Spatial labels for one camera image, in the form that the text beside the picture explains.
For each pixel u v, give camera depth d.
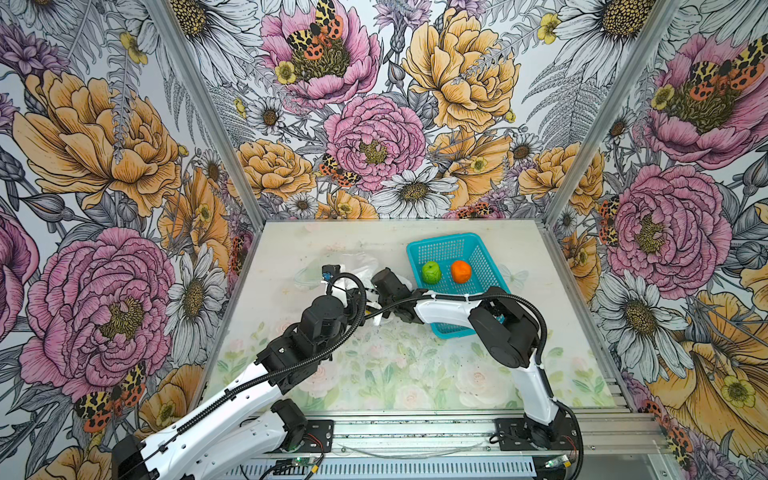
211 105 0.89
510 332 0.54
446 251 1.06
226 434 0.45
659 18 0.72
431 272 0.99
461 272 1.00
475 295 0.59
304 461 0.71
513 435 0.73
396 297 0.76
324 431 0.75
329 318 0.52
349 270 0.78
